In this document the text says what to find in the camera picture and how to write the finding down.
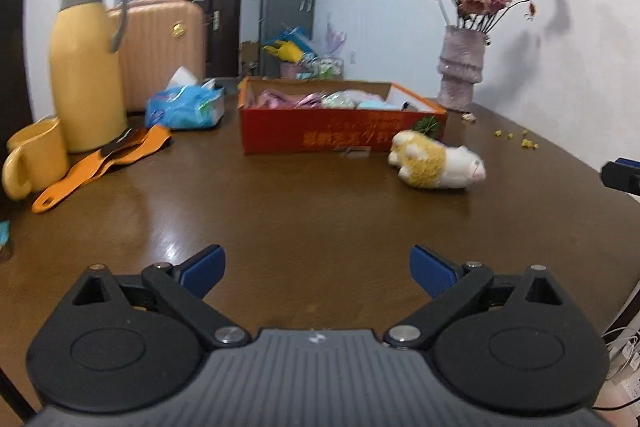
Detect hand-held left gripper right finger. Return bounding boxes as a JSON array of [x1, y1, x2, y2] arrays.
[[385, 245, 566, 350]]

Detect pile of colourful packets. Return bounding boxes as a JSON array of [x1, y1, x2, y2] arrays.
[[262, 27, 346, 81]]

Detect yellow mug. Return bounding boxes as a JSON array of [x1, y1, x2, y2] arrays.
[[1, 117, 70, 201]]

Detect orange shoehorn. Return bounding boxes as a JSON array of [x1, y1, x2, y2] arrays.
[[100, 124, 172, 165], [31, 129, 151, 214]]

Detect pink ribbed suitcase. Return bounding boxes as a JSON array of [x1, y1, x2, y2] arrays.
[[107, 0, 207, 112]]

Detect black paper bag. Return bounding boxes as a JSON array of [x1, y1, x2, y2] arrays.
[[0, 0, 33, 208]]

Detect scattered yellow crumbs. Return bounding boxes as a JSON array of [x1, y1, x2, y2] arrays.
[[492, 129, 540, 150]]

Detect blue tissue pack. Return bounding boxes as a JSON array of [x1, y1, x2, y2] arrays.
[[145, 67, 226, 131]]

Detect grey vase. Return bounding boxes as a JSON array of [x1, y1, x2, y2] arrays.
[[437, 26, 488, 112]]

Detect yellow and white plush dog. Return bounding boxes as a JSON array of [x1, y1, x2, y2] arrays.
[[388, 130, 487, 191]]

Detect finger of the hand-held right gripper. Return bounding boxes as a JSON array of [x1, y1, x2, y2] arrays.
[[601, 157, 640, 196]]

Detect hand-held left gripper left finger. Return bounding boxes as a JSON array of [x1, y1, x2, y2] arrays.
[[72, 244, 251, 350]]

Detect dark brown entrance door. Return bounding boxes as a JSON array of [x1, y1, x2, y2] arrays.
[[170, 0, 246, 78]]

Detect red cardboard box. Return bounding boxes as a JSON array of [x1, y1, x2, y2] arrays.
[[237, 76, 448, 155]]

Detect yellow thermos jug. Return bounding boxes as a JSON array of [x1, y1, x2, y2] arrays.
[[48, 0, 130, 154]]

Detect grey refrigerator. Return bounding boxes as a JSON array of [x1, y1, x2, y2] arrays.
[[258, 0, 319, 78]]

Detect white cables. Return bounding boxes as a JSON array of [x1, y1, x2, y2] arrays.
[[602, 327, 640, 410]]

